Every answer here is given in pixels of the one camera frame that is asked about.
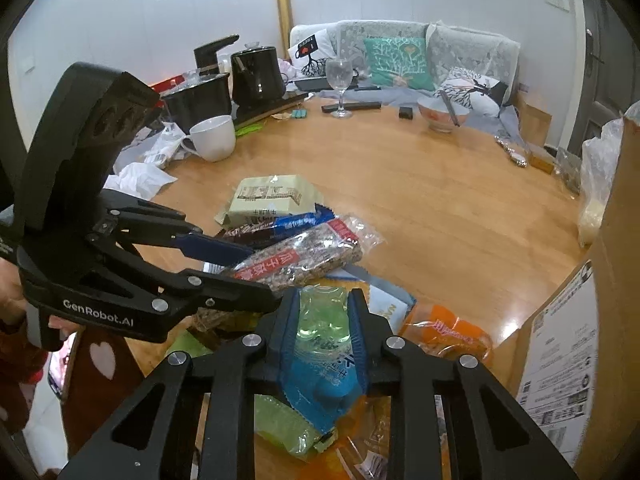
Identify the black kettle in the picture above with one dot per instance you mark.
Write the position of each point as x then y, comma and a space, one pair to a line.
257, 77

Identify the person's left hand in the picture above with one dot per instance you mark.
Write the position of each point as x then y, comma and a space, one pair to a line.
10, 287

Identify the green snack packet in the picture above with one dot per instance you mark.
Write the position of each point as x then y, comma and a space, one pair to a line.
280, 425

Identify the blue clear jelly packet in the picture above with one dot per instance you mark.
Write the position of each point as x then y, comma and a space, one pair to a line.
320, 370

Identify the black water spout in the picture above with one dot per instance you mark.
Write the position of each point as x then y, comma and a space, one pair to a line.
210, 52

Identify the green flat wrapper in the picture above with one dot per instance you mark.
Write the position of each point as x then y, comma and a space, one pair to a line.
247, 130

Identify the grey blue sofa sheet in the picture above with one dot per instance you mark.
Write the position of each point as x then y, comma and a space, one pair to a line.
390, 96

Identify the glass dish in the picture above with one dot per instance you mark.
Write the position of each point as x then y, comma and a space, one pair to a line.
567, 172

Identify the white deer print cushion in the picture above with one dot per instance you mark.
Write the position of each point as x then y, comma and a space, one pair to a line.
470, 90

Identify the brown nut snack packet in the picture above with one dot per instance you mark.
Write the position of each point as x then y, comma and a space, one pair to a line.
210, 321

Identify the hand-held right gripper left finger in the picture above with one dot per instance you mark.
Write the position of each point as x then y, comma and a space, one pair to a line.
290, 330

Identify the teal branch print cushion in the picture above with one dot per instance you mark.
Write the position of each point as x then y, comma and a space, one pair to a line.
397, 62

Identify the black tea tray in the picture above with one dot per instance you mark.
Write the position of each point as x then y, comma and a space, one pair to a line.
260, 110

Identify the beige snack bag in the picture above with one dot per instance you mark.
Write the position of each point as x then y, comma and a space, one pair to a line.
272, 195

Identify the small wooden box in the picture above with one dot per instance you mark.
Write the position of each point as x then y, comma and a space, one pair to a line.
542, 160

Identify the red box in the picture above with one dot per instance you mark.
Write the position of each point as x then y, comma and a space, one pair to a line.
170, 82

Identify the black flat case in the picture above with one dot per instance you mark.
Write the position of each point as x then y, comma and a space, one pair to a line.
310, 83

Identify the small black box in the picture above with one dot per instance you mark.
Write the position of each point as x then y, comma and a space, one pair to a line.
406, 113

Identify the clear orange snack packet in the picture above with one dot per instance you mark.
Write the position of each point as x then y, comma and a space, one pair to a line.
370, 435

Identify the white mug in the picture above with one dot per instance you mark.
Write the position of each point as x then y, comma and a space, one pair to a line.
215, 137

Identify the nut bar packet red label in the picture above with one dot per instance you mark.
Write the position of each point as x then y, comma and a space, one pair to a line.
310, 255

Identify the wine glass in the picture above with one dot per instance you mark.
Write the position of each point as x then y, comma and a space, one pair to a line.
339, 75

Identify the dark red heart print clothing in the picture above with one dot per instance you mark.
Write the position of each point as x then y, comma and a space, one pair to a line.
100, 385

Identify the white tree print cushion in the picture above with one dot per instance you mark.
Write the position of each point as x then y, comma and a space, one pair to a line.
310, 52

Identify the dark blue snack bar wrapper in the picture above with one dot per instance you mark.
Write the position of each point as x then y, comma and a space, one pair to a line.
290, 225

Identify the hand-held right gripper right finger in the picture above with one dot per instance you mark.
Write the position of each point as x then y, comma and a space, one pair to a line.
357, 330

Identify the black pot with glass lid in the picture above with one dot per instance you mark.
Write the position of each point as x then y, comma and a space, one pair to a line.
200, 102

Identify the grey covered sofa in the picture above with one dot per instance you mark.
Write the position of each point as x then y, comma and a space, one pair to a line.
380, 27

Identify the smartphone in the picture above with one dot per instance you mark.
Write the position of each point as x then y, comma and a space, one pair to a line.
60, 365

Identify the patterned ceramic bowl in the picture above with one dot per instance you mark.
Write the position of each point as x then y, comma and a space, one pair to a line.
440, 117

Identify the blue yellow snack packet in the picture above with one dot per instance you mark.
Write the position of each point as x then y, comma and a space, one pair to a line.
390, 305

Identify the person's left forearm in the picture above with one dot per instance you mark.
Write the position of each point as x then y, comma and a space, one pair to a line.
15, 375

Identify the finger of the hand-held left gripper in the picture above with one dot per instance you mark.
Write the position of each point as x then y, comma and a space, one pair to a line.
215, 250
240, 295

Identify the white printed plastic bag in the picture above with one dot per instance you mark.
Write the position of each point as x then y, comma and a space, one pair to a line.
165, 147

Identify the black remote control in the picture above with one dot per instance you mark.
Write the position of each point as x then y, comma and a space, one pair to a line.
360, 106

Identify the cardboard box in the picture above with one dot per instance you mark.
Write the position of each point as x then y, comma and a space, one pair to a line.
615, 260

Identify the teal binder clips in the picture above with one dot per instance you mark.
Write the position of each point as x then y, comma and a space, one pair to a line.
299, 114

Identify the crumpled white paper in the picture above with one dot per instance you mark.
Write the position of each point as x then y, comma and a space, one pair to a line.
145, 177

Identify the clear plastic bag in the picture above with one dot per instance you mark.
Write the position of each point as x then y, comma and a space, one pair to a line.
597, 175

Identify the rolled bamboo mat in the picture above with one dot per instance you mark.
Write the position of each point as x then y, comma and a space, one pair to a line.
284, 15

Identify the dark panelled door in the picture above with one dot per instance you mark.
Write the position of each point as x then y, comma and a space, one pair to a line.
597, 70

